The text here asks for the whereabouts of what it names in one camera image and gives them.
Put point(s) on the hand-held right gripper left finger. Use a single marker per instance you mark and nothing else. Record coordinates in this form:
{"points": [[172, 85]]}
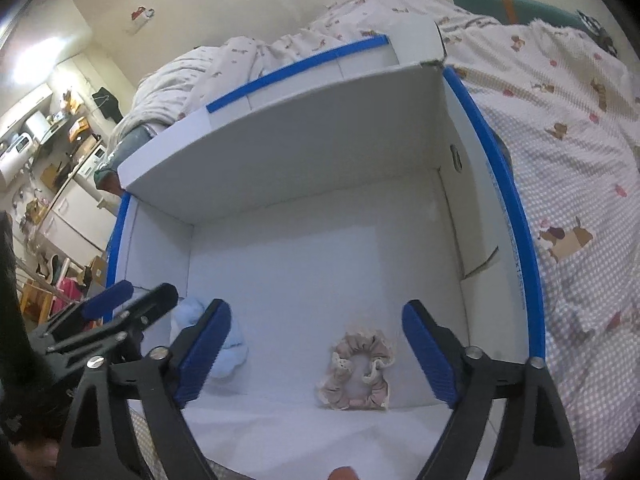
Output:
{"points": [[202, 355]]}

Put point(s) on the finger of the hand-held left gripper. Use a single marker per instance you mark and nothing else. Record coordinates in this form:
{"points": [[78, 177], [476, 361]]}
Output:
{"points": [[107, 297], [150, 305]]}

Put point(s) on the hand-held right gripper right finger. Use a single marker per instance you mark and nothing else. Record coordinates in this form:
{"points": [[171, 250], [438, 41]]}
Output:
{"points": [[430, 355]]}

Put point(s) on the light blue plush toy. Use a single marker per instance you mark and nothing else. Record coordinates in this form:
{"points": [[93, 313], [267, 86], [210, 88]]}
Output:
{"points": [[235, 355]]}

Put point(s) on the pink lace scrunchie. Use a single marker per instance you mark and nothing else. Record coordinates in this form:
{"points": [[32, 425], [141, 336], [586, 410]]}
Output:
{"points": [[350, 346]]}

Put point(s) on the white cardboard box blue tape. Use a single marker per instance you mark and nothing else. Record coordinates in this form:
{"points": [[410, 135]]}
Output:
{"points": [[310, 260]]}

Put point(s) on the person's left forearm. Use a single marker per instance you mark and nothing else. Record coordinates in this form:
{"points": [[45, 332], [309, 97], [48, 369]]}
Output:
{"points": [[11, 280]]}

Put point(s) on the person's left hand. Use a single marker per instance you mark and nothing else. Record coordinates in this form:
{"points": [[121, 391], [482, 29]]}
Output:
{"points": [[46, 459]]}

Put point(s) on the person's right hand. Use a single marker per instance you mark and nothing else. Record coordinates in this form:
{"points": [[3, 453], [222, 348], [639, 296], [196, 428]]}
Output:
{"points": [[345, 474]]}

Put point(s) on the pink storage box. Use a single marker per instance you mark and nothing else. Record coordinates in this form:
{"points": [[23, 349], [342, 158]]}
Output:
{"points": [[67, 291]]}

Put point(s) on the white kitchen cabinet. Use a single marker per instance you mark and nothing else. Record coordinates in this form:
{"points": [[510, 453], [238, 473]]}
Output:
{"points": [[70, 215]]}

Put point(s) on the white washing machine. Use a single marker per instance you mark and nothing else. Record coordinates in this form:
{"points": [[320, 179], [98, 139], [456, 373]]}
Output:
{"points": [[95, 157]]}

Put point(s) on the teal folded cloth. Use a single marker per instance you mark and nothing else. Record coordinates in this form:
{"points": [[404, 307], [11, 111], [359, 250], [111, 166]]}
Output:
{"points": [[127, 152]]}

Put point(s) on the teal headboard cushion orange stripe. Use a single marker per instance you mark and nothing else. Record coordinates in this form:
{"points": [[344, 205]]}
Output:
{"points": [[480, 5]]}

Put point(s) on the black and white plush toy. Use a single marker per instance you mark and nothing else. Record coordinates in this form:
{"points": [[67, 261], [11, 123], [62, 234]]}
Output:
{"points": [[597, 32]]}

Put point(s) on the black bag on wall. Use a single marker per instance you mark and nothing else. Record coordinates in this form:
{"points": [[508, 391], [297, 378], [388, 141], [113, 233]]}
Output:
{"points": [[107, 104]]}

